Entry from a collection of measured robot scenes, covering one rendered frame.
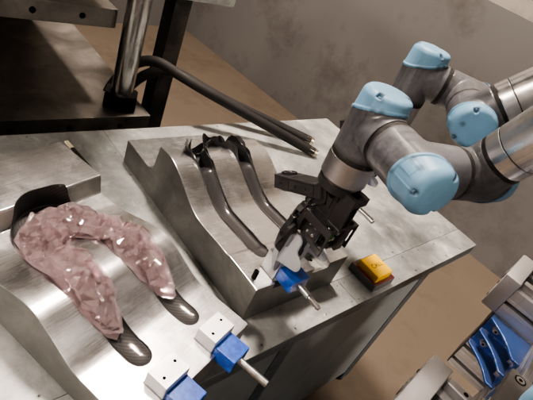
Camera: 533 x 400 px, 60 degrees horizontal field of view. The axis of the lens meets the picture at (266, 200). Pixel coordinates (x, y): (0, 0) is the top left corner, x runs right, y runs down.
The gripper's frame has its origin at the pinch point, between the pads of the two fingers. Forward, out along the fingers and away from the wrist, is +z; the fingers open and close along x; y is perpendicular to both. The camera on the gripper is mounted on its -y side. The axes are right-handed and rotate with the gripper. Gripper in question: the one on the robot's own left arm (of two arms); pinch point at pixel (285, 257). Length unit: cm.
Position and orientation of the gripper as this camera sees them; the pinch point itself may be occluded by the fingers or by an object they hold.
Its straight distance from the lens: 85.0
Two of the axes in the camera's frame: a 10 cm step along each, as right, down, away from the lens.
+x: 7.3, -1.5, 6.6
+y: 5.9, 6.4, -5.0
